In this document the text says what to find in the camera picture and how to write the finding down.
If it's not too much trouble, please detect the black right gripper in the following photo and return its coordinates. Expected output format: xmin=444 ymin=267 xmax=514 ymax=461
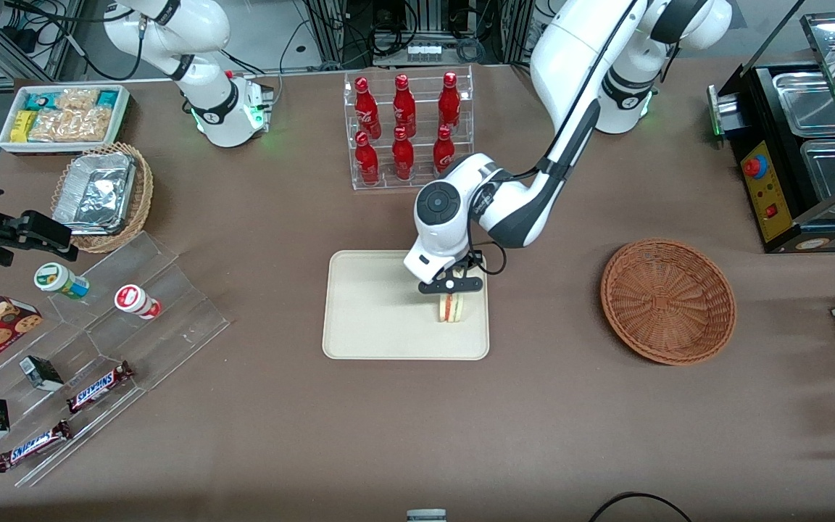
xmin=0 ymin=210 xmax=79 ymax=265

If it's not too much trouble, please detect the triangular sandwich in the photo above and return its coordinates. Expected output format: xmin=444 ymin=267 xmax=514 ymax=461
xmin=437 ymin=287 xmax=468 ymax=324

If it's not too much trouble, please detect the cream rectangular serving tray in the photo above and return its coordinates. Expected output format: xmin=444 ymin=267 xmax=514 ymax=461
xmin=322 ymin=250 xmax=490 ymax=361

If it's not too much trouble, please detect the light tan wicker basket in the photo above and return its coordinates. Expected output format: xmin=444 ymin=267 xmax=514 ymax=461
xmin=51 ymin=142 xmax=154 ymax=254

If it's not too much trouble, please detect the brown round wicker basket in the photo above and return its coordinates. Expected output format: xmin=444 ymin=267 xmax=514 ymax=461
xmin=600 ymin=239 xmax=737 ymax=365

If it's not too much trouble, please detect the green label yogurt cup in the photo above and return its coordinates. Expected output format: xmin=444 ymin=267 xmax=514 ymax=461
xmin=33 ymin=262 xmax=90 ymax=300

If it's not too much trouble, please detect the aluminium foil container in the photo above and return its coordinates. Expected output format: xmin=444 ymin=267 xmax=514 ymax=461
xmin=53 ymin=152 xmax=137 ymax=236

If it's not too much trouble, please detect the clear acrylic bottle rack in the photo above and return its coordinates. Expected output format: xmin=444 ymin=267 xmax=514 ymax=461
xmin=344 ymin=65 xmax=475 ymax=191

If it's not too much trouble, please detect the clear cracker bag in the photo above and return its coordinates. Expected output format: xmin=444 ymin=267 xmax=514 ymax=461
xmin=55 ymin=88 xmax=99 ymax=111
xmin=70 ymin=107 xmax=112 ymax=142
xmin=28 ymin=109 xmax=74 ymax=142

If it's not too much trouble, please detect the red cola bottle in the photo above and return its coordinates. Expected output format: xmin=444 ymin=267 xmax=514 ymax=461
xmin=433 ymin=125 xmax=456 ymax=175
xmin=391 ymin=127 xmax=415 ymax=181
xmin=354 ymin=77 xmax=382 ymax=140
xmin=393 ymin=74 xmax=417 ymax=138
xmin=355 ymin=131 xmax=380 ymax=186
xmin=438 ymin=71 xmax=461 ymax=133

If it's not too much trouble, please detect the red label yogurt cup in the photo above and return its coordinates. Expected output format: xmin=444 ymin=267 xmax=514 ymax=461
xmin=114 ymin=284 xmax=162 ymax=320

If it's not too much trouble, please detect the snickers chocolate bar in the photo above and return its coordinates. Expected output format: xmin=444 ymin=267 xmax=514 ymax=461
xmin=67 ymin=360 xmax=134 ymax=415
xmin=0 ymin=419 xmax=72 ymax=473

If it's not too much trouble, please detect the white rectangular snack bin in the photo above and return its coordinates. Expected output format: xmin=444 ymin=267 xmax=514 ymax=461
xmin=0 ymin=84 xmax=131 ymax=154

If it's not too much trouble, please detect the clear acrylic step display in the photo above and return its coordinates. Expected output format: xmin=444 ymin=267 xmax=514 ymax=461
xmin=0 ymin=231 xmax=230 ymax=488

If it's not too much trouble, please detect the black food warmer appliance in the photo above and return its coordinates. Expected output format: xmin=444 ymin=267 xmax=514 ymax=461
xmin=707 ymin=11 xmax=835 ymax=254

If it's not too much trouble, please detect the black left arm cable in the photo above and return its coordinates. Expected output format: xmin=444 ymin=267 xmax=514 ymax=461
xmin=465 ymin=0 xmax=643 ymax=278

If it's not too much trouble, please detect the black looped floor cable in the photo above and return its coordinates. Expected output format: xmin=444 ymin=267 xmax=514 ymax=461
xmin=589 ymin=492 xmax=694 ymax=522

